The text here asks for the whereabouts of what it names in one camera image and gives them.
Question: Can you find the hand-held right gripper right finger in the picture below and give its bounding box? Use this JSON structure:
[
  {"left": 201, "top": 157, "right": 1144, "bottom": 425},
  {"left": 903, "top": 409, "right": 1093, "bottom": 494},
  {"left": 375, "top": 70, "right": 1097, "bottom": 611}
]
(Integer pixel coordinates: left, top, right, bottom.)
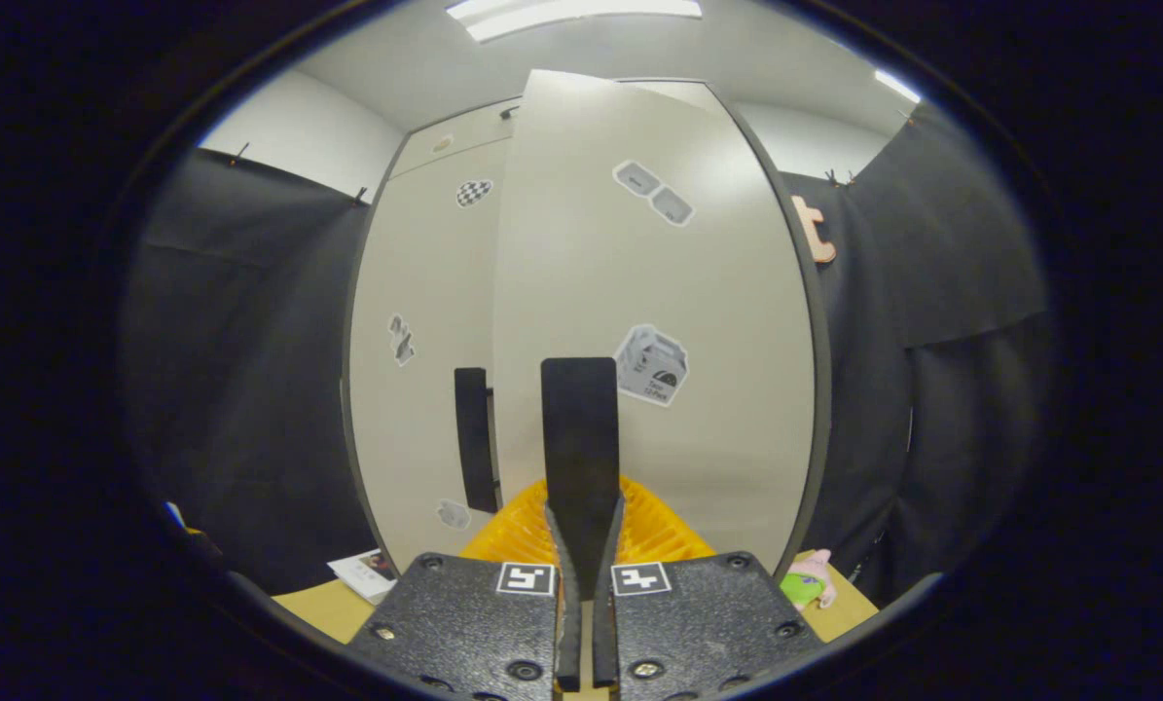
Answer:
[{"left": 593, "top": 475, "right": 825, "bottom": 701}]

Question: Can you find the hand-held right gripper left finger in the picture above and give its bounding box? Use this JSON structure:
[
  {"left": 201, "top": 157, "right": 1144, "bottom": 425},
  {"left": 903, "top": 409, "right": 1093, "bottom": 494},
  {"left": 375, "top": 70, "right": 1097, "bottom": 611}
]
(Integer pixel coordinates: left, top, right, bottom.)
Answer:
[{"left": 345, "top": 475, "right": 584, "bottom": 701}]

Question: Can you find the black door handle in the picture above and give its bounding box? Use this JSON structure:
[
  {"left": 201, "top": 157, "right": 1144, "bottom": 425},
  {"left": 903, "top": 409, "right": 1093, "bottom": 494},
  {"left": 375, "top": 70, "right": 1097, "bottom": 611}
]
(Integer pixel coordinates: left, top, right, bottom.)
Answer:
[
  {"left": 454, "top": 367, "right": 500, "bottom": 514},
  {"left": 540, "top": 357, "right": 622, "bottom": 601}
]

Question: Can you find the grey double-door shoe cabinet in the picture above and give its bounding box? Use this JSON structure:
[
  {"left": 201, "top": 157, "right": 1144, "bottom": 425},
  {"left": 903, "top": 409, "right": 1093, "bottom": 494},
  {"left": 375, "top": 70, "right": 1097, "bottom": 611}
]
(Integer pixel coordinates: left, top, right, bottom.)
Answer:
[{"left": 341, "top": 76, "right": 832, "bottom": 585}]

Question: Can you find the grey shoe cabinet door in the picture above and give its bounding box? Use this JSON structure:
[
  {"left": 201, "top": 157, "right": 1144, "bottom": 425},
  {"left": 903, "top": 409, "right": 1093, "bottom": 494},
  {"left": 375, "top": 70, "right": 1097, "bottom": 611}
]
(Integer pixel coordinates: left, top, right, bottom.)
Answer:
[
  {"left": 491, "top": 68, "right": 816, "bottom": 575},
  {"left": 348, "top": 136, "right": 512, "bottom": 573}
]

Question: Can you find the pink and green toy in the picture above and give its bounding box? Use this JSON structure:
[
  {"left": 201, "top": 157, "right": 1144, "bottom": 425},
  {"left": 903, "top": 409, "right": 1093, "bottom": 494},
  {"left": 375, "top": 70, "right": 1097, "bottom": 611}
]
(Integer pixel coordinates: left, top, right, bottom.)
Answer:
[{"left": 779, "top": 548, "right": 838, "bottom": 611}]

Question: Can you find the white paper booklet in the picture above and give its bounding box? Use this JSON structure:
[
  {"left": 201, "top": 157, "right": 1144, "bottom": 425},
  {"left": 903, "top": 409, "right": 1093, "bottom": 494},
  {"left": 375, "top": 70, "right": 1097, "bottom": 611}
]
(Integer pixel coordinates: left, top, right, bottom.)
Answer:
[{"left": 326, "top": 549, "right": 399, "bottom": 605}]

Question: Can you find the black backdrop cloth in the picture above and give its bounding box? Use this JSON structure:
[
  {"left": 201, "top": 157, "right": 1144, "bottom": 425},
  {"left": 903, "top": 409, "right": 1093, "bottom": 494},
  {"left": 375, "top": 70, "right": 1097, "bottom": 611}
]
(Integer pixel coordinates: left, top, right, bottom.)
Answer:
[{"left": 119, "top": 97, "right": 1049, "bottom": 609}]

